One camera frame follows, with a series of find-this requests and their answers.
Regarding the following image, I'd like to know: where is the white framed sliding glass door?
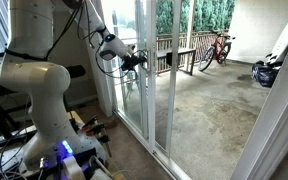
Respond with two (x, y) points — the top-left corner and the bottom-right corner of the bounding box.
(112, 0), (158, 154)

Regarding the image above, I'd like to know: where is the white door jamb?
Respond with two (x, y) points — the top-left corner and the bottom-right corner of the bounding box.
(230, 19), (288, 180)

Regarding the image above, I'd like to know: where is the green hedge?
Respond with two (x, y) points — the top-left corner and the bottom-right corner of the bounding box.
(155, 0), (237, 35)

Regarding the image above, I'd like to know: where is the red bicycle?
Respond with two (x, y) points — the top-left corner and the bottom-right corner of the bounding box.
(198, 30), (237, 73)

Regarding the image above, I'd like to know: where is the white door sill track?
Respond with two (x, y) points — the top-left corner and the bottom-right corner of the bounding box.
(113, 106), (192, 180)

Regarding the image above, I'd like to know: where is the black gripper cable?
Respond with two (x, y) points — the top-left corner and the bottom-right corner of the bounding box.
(94, 33), (142, 80)

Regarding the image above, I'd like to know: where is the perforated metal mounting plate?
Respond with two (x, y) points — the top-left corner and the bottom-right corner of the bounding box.
(0, 126), (108, 180)

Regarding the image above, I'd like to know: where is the black padded bench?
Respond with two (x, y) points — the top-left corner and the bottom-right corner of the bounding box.
(65, 64), (87, 80)

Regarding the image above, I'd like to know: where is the fixed glass door panel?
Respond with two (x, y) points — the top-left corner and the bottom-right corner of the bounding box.
(101, 0), (149, 141)

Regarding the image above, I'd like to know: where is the wooden deck railing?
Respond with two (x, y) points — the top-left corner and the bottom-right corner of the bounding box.
(155, 30), (230, 74)

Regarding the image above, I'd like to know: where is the dark wooden patio table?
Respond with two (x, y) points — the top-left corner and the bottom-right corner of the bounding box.
(155, 48), (197, 76)

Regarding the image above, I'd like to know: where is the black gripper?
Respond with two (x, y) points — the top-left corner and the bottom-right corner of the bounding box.
(121, 54), (148, 72)

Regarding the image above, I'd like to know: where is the black bag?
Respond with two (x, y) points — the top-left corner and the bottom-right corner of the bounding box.
(250, 59), (282, 89)

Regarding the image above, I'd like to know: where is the white screen door bar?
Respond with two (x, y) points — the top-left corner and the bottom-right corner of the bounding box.
(164, 0), (183, 158)

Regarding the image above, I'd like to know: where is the red handled clamp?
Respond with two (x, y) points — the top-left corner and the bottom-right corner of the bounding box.
(85, 123), (113, 158)
(81, 115), (99, 132)

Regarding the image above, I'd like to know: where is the white patio post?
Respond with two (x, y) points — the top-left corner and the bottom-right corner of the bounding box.
(184, 0), (197, 72)

